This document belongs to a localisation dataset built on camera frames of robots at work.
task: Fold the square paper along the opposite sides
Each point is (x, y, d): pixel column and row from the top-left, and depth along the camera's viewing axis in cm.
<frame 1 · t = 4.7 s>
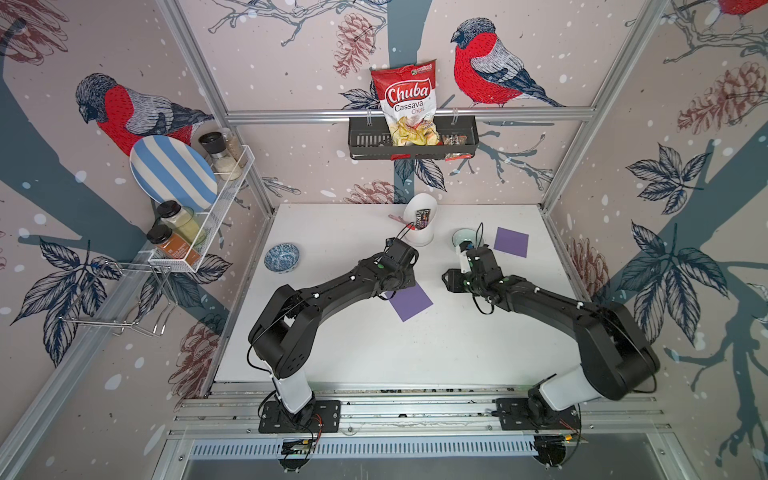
left hand: (414, 270, 89), fingers closed
right hand: (447, 274, 92), fingers open
white utensil cup: (420, 201, 106), point 15 cm above the table
light green glass bowl: (463, 235, 107), point 6 cm above the table
blue patterned bowl: (282, 258, 106), point 2 cm above the table
red handled tool: (402, 221, 103), point 13 cm above the table

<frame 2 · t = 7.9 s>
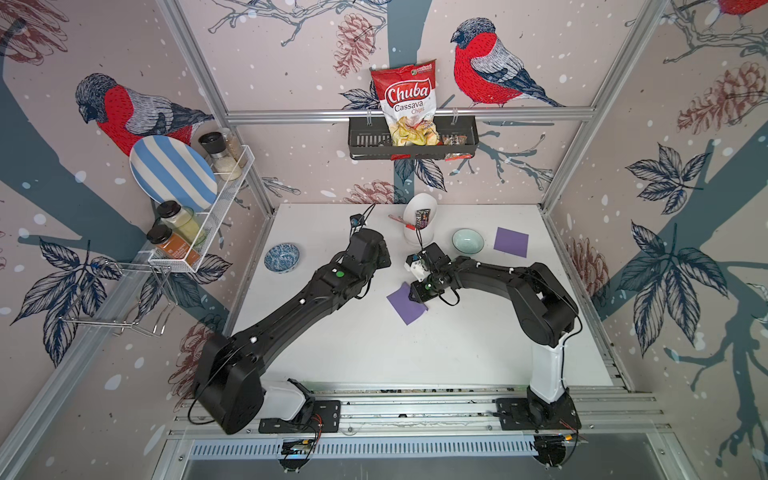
left hand: (388, 240, 81), fingers closed
right hand: (411, 294, 96), fingers open
the named things where they were.

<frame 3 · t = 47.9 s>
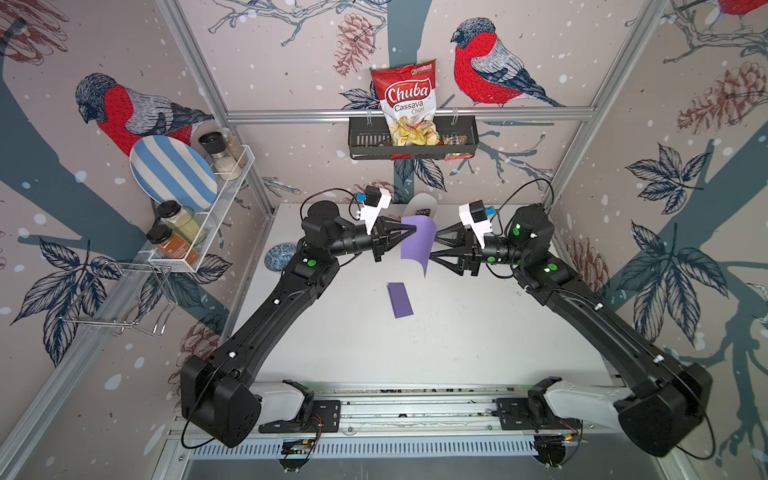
left hand: (417, 225, 62), fingers closed
right hand: (431, 245, 63), fingers open
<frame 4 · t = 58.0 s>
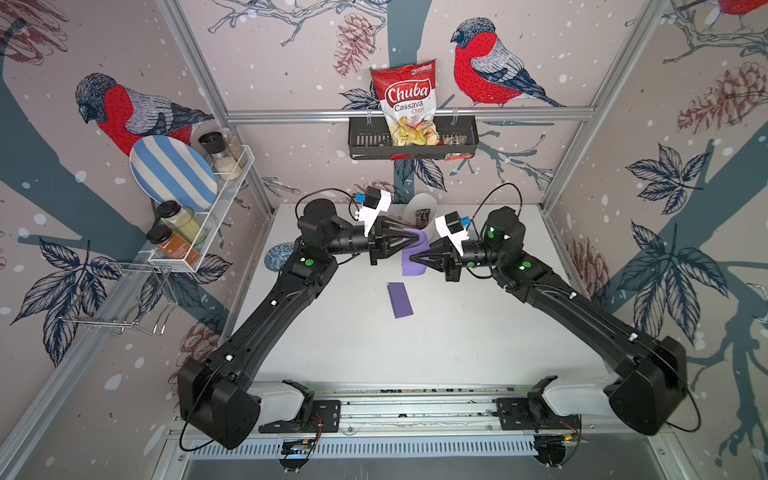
left hand: (418, 233, 59), fingers closed
right hand: (412, 255, 64), fingers closed
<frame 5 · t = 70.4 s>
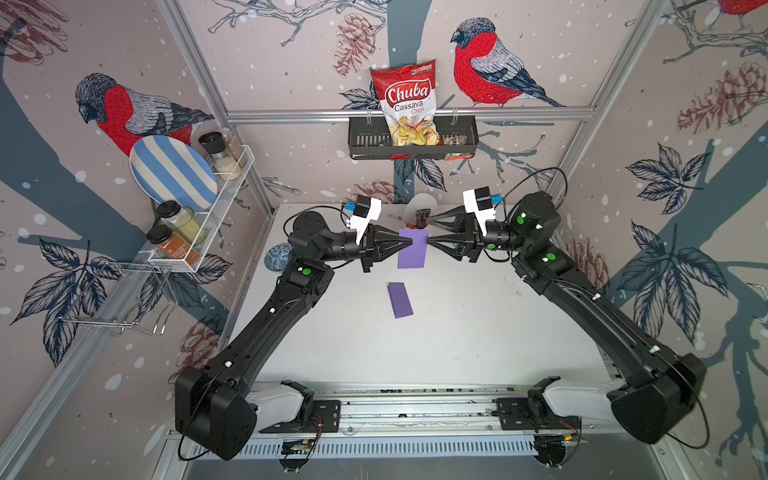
left hand: (412, 240, 58), fingers closed
right hand: (429, 230, 59), fingers open
